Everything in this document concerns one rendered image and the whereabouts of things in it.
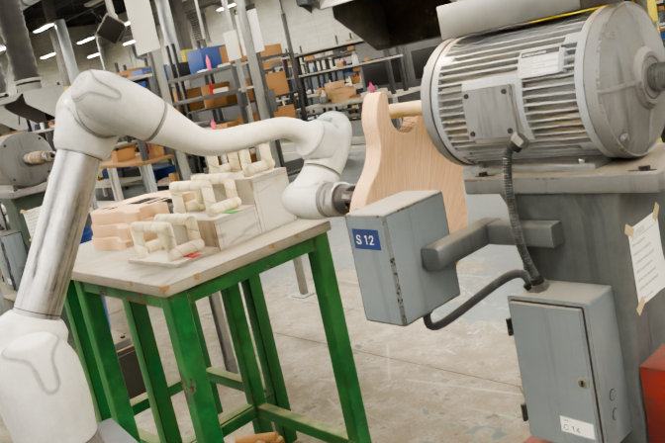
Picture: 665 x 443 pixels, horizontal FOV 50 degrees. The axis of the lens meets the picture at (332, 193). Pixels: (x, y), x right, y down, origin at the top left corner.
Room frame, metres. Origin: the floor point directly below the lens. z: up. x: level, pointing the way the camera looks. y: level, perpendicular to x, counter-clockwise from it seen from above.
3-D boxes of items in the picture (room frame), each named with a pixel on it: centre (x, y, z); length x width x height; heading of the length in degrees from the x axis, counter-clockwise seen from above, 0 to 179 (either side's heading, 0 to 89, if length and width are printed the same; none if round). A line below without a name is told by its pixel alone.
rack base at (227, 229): (2.15, 0.38, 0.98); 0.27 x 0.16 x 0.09; 45
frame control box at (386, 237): (1.20, -0.17, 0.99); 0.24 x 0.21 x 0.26; 41
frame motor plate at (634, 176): (1.25, -0.45, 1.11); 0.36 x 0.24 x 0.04; 41
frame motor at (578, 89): (1.29, -0.40, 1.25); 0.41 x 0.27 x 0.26; 41
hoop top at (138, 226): (2.02, 0.53, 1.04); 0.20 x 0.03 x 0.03; 44
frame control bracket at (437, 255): (1.24, -0.21, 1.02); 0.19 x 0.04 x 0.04; 131
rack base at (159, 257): (2.05, 0.49, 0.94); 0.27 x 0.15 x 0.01; 45
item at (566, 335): (1.15, -0.33, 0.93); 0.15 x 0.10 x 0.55; 41
